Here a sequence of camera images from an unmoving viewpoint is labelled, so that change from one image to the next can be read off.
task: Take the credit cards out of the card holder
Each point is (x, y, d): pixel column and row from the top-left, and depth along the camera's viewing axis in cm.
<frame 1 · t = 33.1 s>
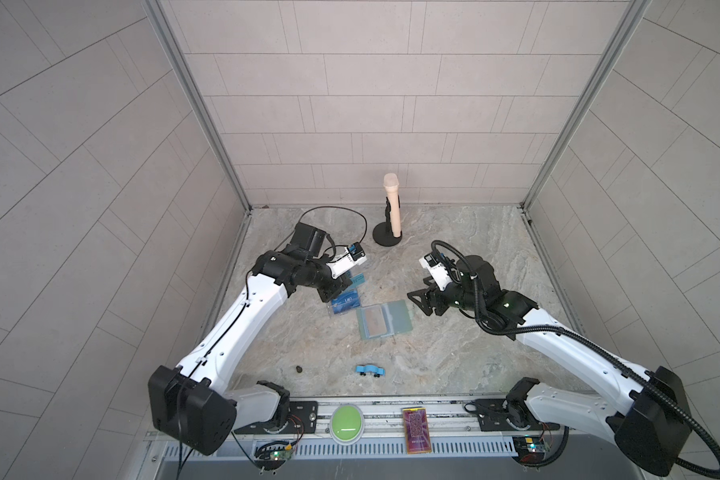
left hand: (353, 276, 75), fingers closed
right hand: (415, 291, 76), fingers open
black round microphone stand: (383, 234, 109), on the table
blue card in stand: (346, 301, 90), point 3 cm above the table
blue toy car: (370, 369, 77), point 4 cm above the table
small dark nut: (299, 369, 80), on the table

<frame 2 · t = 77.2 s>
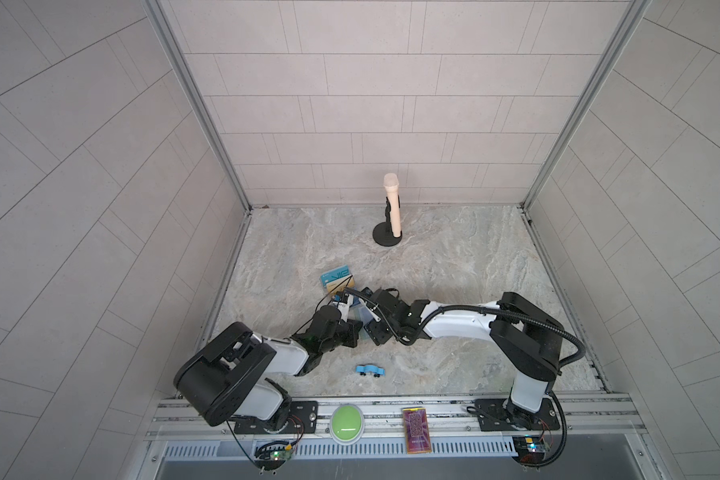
left hand: (369, 323, 88), fingers closed
right hand: (372, 329, 87), fingers open
gold card in stand: (332, 285, 94), point 2 cm above the table
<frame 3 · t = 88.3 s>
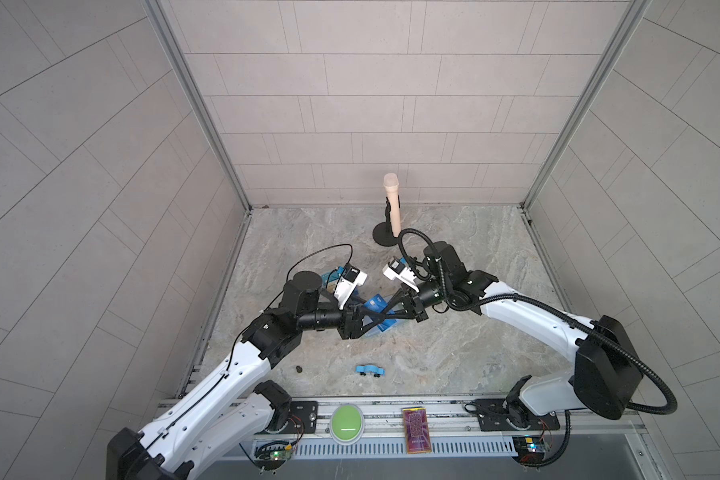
left hand: (382, 317, 65), fingers open
right hand: (387, 319, 67), fingers closed
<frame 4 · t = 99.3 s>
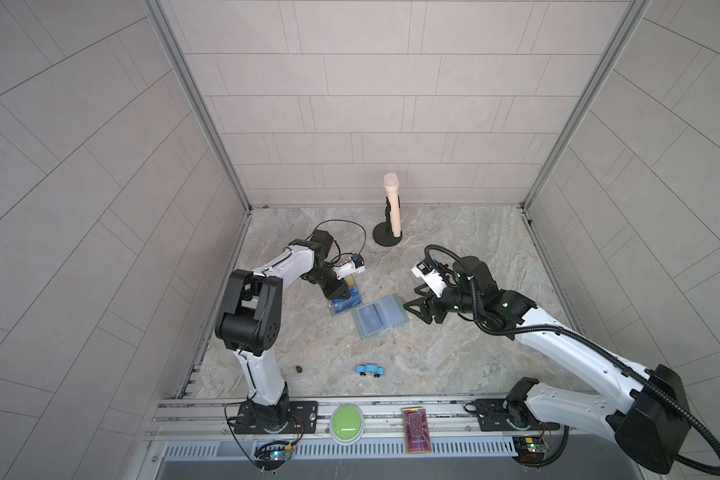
left hand: (351, 287, 91), fingers closed
right hand: (410, 302, 74), fingers open
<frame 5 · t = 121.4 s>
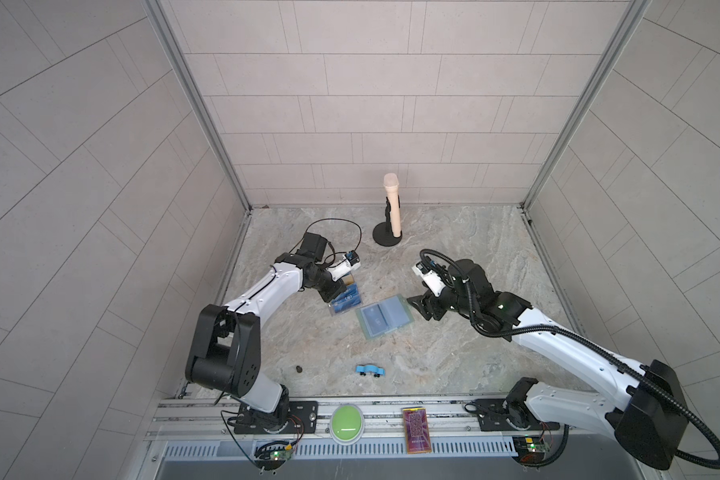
left hand: (348, 282, 87), fingers closed
right hand: (414, 294, 77), fingers open
